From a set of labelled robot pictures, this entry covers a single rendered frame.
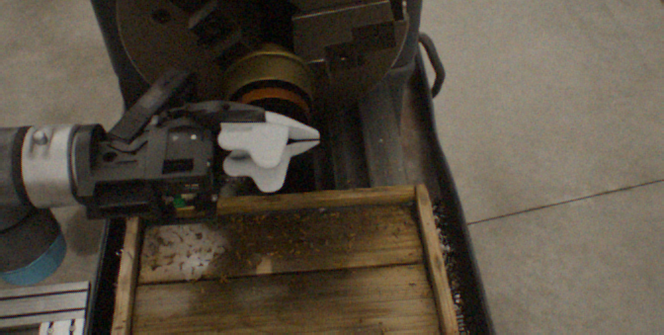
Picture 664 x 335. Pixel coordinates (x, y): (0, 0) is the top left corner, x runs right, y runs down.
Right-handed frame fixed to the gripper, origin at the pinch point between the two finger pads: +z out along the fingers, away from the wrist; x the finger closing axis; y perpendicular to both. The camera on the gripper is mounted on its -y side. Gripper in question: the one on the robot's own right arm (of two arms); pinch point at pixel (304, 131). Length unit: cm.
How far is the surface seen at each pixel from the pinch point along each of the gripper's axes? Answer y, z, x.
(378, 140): -16.6, 10.6, -21.6
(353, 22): -11.7, 5.8, 3.4
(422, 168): -36, 24, -54
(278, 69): -4.6, -2.2, 4.0
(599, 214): -57, 84, -108
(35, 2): -168, -93, -108
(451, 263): -14, 25, -52
